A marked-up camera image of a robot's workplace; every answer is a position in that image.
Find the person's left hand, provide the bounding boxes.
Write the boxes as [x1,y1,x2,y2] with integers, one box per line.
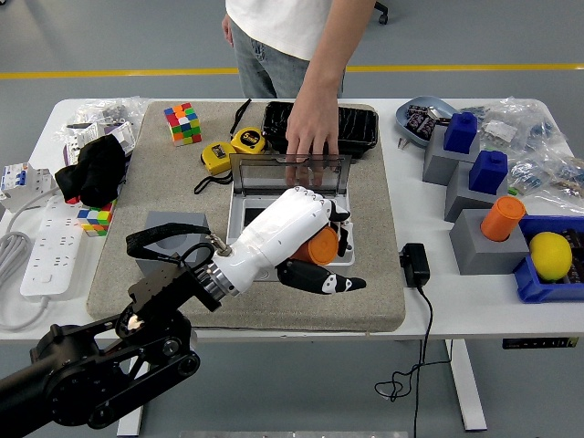
[285,93,341,188]

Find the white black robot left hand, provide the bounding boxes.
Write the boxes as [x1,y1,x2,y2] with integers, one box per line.
[218,185,368,297]

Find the orange cylinder battery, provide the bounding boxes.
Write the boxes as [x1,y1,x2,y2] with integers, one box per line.
[480,195,527,242]
[291,226,341,266]

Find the smoky transparent box lid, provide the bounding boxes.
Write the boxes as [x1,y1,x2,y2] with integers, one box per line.
[227,153,353,198]

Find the grey electrical junction box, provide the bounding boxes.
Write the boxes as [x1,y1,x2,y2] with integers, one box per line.
[224,193,356,282]

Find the blue block battery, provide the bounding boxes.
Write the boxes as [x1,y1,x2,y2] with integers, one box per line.
[443,111,479,154]
[468,150,509,193]

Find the person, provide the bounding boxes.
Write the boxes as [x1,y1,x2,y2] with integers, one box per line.
[221,0,380,99]

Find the black plastic tray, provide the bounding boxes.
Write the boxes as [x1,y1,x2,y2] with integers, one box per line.
[263,100,381,159]

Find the yellow tape measure marked 5m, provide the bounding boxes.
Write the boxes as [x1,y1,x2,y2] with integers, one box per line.
[229,98,269,162]

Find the grey block with round hole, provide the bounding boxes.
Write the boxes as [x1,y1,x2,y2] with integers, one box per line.
[135,212,211,276]
[449,208,530,276]

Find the yellow tape measure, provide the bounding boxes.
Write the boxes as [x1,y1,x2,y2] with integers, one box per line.
[194,141,242,195]

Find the large colourful puzzle cube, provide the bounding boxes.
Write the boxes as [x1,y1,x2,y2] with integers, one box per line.
[163,101,203,147]

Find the grey-brown table mat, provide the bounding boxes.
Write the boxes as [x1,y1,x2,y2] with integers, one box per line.
[86,100,407,333]

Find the grey-blue bowl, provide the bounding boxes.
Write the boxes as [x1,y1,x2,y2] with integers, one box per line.
[395,95,460,148]

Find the grey block holder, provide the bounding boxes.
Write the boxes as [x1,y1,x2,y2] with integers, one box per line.
[422,125,481,187]
[444,160,510,224]

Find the black power adapter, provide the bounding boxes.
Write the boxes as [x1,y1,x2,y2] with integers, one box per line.
[399,243,432,288]

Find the clear bag of screws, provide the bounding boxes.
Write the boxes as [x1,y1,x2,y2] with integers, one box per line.
[57,95,150,138]

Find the white purple paper pack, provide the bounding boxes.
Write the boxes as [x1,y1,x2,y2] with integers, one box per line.
[63,120,138,165]

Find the small colourful puzzle cube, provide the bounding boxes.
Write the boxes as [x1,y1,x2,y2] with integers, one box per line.
[76,199,115,237]

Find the black cloth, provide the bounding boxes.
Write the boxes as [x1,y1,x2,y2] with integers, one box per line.
[54,134,128,207]

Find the clear bag of parts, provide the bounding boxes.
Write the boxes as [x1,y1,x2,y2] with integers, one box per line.
[460,96,560,152]
[506,148,584,211]

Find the white power strip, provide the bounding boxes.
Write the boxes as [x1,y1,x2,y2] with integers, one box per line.
[20,194,89,300]

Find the white table leg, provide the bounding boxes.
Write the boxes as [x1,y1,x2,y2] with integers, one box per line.
[116,342,154,437]
[444,339,488,433]

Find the blue plastic bin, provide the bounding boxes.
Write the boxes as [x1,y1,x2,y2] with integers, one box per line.
[513,214,584,305]

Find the white circuit breaker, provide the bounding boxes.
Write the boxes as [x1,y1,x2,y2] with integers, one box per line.
[0,162,58,214]

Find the yellow lemon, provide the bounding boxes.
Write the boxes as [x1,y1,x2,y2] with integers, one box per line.
[528,231,574,282]

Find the black table control panel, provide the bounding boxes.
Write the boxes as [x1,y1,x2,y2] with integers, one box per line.
[502,337,576,350]

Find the dark packets in bin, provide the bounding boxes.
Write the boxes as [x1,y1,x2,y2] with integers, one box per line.
[560,227,584,287]

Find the black adapter cord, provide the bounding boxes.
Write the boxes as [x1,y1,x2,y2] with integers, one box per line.
[374,286,454,438]

